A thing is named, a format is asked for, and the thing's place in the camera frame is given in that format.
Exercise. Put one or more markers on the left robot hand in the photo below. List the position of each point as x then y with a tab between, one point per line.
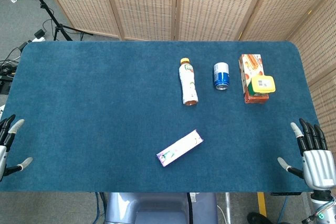
3	155

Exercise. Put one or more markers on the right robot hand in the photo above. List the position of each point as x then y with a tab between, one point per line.
319	166

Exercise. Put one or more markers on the green jar yellow lid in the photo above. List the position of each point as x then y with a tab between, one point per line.
262	84

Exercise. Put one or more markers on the orange snack box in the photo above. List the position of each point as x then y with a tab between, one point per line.
249	64

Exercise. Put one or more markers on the black device box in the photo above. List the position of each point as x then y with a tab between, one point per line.
5	85

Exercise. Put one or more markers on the silver table leg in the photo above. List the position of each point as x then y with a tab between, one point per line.
228	208

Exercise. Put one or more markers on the blue table cloth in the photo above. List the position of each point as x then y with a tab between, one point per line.
105	90

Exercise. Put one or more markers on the white power strip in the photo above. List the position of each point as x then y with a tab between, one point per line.
38	39

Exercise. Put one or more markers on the black power adapter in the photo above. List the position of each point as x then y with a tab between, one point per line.
39	33

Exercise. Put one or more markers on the blue white soda can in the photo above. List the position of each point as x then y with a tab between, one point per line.
221	75

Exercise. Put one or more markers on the long purple white box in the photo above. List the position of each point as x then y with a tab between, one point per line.
179	148

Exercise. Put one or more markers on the black tripod stand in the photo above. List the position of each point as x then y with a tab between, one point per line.
50	15

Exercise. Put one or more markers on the white bottle yellow cap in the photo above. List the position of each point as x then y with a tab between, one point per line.
188	82

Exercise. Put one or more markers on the blue grey robot torso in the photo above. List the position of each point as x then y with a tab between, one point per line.
157	205

